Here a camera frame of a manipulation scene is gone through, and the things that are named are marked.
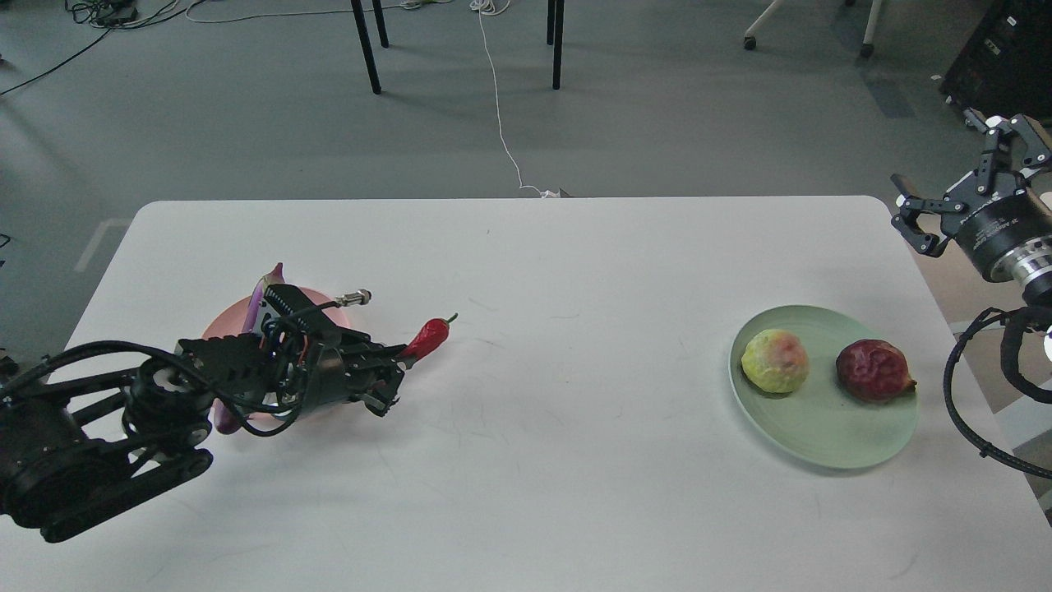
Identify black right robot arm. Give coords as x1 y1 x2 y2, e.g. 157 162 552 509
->
891 108 1051 479

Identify white cable on floor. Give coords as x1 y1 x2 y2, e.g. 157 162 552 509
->
468 0 560 198

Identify purple eggplant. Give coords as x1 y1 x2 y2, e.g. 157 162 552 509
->
204 262 285 435

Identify black table leg right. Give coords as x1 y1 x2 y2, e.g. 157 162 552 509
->
546 0 566 90

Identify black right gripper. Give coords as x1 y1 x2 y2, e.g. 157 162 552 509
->
890 107 1052 284

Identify black table leg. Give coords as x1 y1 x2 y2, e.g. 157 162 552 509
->
350 0 390 96
546 0 566 90

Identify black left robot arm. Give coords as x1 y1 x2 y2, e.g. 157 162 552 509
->
1 284 418 543

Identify dark red pomegranate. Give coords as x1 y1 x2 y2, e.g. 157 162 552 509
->
835 340 916 404

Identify pink plate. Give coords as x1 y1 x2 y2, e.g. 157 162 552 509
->
202 284 350 415

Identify black table leg left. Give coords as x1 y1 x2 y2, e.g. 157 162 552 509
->
350 0 390 96

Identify yellow green custard apple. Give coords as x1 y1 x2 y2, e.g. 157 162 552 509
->
740 329 810 395

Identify white office chair base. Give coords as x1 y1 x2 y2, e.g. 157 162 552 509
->
742 0 884 58

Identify red chili pepper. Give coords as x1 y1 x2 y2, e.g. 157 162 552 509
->
397 313 459 361

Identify black equipment case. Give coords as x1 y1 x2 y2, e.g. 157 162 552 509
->
939 1 1051 125

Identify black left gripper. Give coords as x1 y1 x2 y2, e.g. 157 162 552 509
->
301 342 416 417

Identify black cables on floor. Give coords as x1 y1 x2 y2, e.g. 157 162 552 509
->
0 0 198 96

